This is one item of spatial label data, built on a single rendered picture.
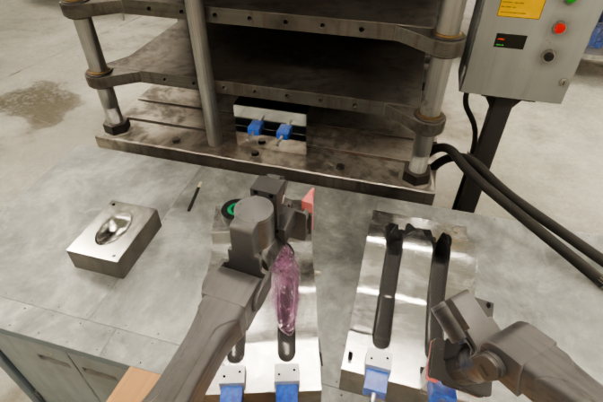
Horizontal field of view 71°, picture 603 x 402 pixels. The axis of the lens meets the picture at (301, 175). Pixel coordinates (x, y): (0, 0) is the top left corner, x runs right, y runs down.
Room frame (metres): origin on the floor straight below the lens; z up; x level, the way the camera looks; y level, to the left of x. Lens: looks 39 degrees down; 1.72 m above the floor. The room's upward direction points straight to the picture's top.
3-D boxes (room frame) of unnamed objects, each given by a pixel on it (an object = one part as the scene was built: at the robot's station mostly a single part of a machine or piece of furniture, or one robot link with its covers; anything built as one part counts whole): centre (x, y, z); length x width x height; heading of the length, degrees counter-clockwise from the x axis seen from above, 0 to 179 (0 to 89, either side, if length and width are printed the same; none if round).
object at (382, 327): (0.60, -0.26, 0.92); 0.35 x 0.16 x 0.09; 165
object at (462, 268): (0.61, -0.27, 0.87); 0.50 x 0.26 x 0.14; 165
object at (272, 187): (0.50, 0.05, 1.25); 0.07 x 0.06 x 0.11; 70
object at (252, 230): (0.41, 0.08, 1.24); 0.12 x 0.09 x 0.12; 160
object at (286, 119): (1.53, 0.05, 0.87); 0.50 x 0.27 x 0.17; 165
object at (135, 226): (0.80, 0.51, 0.84); 0.20 x 0.15 x 0.07; 165
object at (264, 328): (0.62, 0.10, 0.86); 0.50 x 0.26 x 0.11; 2
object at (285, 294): (0.62, 0.09, 0.90); 0.26 x 0.18 x 0.08; 2
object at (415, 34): (1.62, 0.06, 1.20); 1.29 x 0.83 x 0.19; 75
